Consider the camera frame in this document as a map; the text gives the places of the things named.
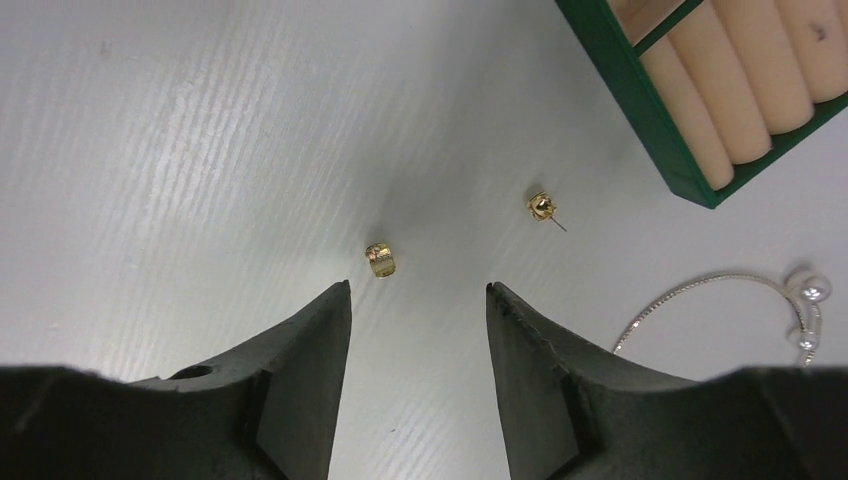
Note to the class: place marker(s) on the green jewelry tray with compartments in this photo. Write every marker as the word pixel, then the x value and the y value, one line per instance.
pixel 717 91

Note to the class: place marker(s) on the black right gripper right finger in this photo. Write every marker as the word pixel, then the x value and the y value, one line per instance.
pixel 571 410

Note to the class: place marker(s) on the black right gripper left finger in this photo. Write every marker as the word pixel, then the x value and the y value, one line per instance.
pixel 264 409

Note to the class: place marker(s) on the gold stud earring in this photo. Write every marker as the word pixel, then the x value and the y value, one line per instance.
pixel 543 209

